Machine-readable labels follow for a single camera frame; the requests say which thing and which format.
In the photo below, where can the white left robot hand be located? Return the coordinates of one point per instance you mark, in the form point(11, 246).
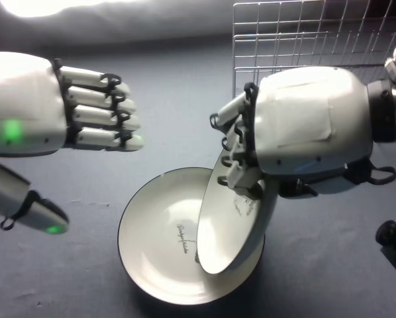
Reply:
point(26, 99)

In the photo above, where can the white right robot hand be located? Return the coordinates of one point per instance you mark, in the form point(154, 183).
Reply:
point(300, 126)

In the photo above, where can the white plate with dark rim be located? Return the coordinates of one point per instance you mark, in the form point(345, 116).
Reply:
point(158, 238)
point(224, 232)

